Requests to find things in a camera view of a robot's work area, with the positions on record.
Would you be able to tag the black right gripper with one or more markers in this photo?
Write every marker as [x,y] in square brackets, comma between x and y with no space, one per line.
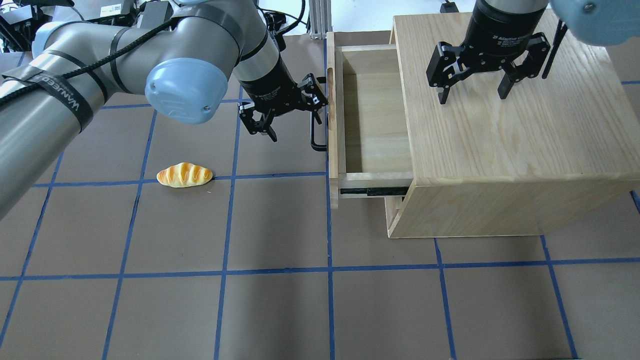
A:
[501,29]

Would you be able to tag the aluminium profile post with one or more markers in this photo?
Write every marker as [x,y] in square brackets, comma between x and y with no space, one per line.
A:
[319,19]

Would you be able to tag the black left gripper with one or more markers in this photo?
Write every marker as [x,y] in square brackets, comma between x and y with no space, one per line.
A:
[268,82]

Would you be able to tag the black network switch box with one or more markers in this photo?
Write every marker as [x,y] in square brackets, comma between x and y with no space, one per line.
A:
[97,11]

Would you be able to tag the black power brick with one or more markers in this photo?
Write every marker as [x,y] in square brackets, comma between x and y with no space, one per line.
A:
[153,13]

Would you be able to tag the toy bread roll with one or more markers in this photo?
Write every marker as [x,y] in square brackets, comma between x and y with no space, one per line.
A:
[184,175]

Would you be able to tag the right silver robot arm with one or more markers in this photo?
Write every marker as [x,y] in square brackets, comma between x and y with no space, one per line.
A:
[599,23]

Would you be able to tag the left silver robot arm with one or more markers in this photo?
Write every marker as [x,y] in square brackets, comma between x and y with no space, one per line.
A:
[182,66]

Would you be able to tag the light wooden drawer cabinet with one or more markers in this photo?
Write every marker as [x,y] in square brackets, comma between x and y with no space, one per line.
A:
[552,150]

